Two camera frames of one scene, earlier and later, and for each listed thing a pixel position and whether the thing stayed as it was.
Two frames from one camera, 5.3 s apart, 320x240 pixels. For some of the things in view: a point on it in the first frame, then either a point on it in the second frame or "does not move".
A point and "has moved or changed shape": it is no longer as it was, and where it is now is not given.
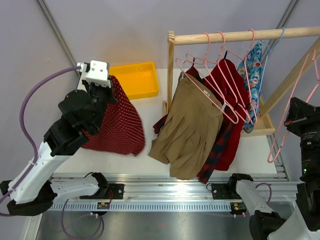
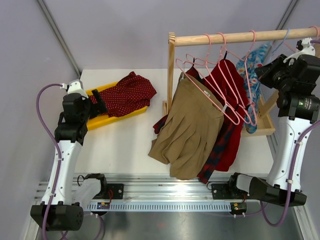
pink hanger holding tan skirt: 198,71 does not move
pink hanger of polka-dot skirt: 317,66 has moved or changed shape
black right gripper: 302,114 -> 264,73
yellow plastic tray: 139,80 -> 103,120
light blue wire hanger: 264,70 -> 278,47
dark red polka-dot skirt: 121,131 -> 131,93
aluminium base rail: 164,192 does not move
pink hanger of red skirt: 245,57 -> 235,82
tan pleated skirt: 194,122 does not move
